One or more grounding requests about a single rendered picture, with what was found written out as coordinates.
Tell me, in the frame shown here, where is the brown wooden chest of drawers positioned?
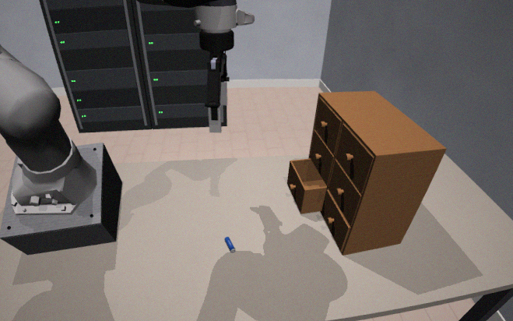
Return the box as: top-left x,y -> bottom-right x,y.
311,91 -> 447,256

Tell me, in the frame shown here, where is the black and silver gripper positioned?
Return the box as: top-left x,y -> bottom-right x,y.
199,30 -> 234,133

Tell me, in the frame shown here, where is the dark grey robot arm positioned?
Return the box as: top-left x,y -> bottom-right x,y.
0,0 -> 255,215

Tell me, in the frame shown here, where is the brown wooden drawer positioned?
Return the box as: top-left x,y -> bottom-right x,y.
310,130 -> 334,184
329,160 -> 361,225
287,158 -> 327,214
336,124 -> 374,192
322,190 -> 351,252
315,97 -> 342,153

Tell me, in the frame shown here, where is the blue aa battery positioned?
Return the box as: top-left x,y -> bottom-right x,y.
224,237 -> 236,253

